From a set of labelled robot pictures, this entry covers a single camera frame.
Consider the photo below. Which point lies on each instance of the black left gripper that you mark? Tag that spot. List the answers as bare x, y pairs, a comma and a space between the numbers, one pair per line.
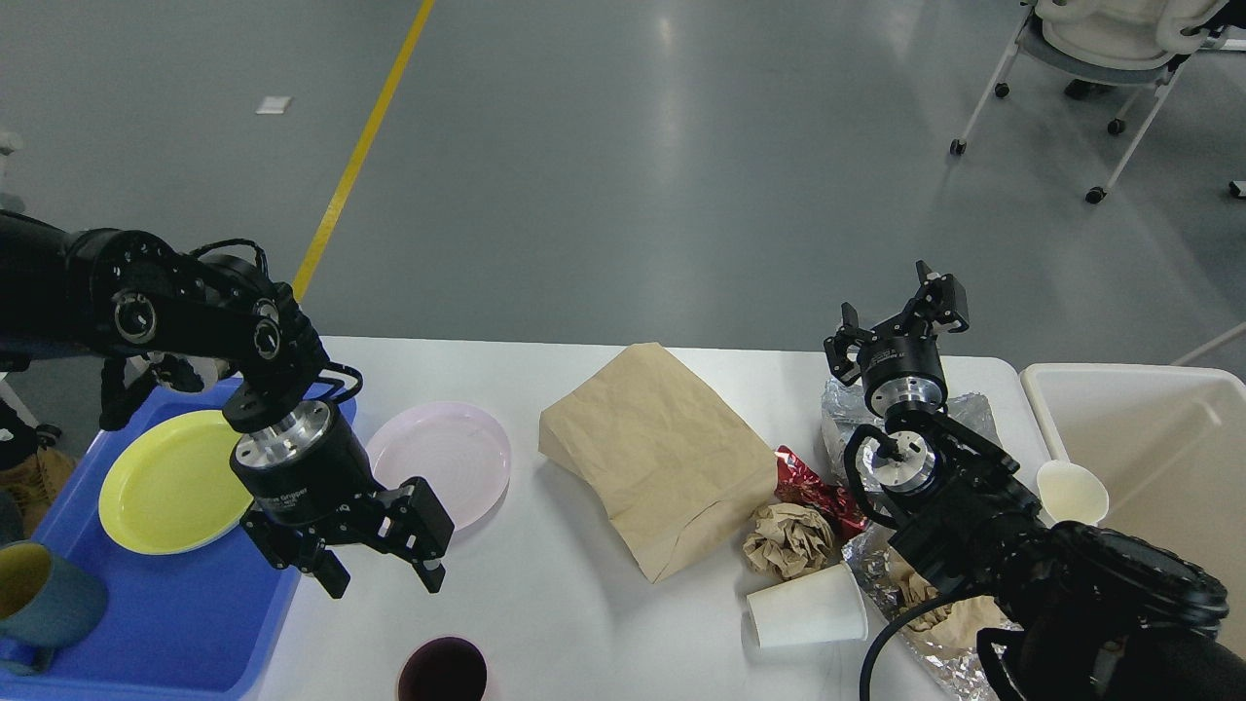
311, 466

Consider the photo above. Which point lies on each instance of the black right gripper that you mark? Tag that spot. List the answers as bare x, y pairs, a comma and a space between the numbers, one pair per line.
898, 363

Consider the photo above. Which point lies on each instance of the pink plate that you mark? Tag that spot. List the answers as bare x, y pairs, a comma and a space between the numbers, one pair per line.
461, 450

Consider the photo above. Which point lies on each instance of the pink mug dark inside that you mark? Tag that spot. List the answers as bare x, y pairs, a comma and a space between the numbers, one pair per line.
448, 668

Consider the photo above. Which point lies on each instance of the teal mug yellow inside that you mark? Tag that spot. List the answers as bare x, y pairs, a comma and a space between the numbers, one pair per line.
47, 604

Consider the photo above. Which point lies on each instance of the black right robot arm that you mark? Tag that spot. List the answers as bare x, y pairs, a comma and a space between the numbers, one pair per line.
1098, 614

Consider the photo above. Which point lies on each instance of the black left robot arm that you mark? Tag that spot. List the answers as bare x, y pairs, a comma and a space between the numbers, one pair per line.
187, 320

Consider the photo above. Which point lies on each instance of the blue plastic tray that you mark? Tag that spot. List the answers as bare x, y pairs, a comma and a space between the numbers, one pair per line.
191, 626

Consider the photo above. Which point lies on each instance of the yellow plate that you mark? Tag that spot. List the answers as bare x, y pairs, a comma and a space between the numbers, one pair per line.
173, 490

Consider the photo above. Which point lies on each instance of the red foil wrapper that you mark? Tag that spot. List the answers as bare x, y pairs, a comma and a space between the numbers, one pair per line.
797, 483

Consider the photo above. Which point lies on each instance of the crumpled brown paper ball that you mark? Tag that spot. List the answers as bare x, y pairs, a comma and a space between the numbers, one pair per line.
790, 541

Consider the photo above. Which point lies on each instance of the white plastic spoon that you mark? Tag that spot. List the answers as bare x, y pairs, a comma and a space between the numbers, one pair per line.
1071, 493

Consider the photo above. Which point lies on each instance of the brown paper bag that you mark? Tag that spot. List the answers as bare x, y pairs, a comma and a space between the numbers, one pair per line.
675, 467

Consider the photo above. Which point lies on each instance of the white paper cup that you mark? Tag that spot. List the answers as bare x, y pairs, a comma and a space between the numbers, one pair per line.
824, 607

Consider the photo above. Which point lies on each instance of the beige plastic bin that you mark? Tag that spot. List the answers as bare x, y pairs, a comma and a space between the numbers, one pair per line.
1168, 443

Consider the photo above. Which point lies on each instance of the brown boot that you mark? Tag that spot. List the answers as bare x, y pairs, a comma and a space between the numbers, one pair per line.
35, 484

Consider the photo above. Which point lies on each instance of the crumpled aluminium foil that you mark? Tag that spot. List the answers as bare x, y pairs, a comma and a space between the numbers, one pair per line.
953, 667

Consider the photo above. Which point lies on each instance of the white office chair right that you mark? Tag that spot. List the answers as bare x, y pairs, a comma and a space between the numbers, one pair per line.
1137, 45

